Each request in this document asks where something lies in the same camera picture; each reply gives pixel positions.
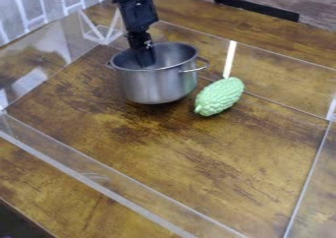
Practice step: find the clear acrylic corner bracket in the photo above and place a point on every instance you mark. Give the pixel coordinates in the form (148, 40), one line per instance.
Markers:
(98, 33)

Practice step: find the green bitter gourd toy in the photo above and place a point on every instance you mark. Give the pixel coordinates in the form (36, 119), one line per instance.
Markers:
(219, 96)

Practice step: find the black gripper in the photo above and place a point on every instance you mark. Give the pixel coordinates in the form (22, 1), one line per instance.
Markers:
(139, 15)

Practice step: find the stainless steel pot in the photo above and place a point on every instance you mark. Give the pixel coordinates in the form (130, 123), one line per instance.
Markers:
(166, 81)

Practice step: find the clear acrylic enclosure wall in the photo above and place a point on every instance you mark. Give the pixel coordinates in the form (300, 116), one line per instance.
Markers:
(100, 168)

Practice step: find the black wall strip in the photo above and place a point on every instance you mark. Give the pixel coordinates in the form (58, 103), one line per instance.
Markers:
(262, 9)

